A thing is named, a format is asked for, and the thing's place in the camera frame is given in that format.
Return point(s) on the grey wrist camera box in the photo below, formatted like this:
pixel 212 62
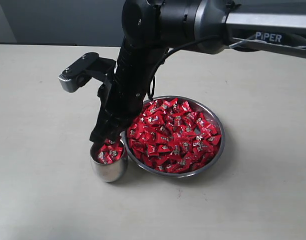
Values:
pixel 75 76

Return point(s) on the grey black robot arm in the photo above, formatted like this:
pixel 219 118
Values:
pixel 155 29

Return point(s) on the red candy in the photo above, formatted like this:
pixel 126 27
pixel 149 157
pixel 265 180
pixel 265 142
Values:
pixel 109 142
pixel 103 156
pixel 115 152

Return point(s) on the steel cup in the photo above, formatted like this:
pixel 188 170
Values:
pixel 111 172

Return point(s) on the steel bowl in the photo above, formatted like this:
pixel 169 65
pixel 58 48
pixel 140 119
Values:
pixel 175 137

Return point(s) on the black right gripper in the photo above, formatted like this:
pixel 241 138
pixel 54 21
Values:
pixel 124 91

